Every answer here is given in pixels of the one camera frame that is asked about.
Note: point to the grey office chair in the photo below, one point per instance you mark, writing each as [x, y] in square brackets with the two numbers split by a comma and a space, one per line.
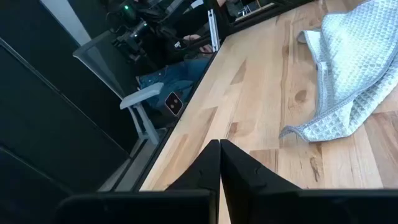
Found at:
[141, 95]

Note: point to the smartphone with dark case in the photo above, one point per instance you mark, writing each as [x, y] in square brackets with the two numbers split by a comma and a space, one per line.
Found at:
[173, 103]

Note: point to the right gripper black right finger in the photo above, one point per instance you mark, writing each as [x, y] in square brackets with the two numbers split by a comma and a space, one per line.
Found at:
[242, 174]

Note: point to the silver aluminium bar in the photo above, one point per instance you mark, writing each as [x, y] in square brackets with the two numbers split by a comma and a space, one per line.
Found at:
[213, 28]

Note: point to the grey waffle microfiber towel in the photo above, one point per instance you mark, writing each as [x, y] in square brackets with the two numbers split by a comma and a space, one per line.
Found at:
[351, 62]

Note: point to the person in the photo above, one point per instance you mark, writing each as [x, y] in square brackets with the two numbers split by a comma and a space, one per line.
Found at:
[177, 77]

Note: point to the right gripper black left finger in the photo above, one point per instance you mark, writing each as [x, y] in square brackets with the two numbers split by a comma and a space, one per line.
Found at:
[205, 168]

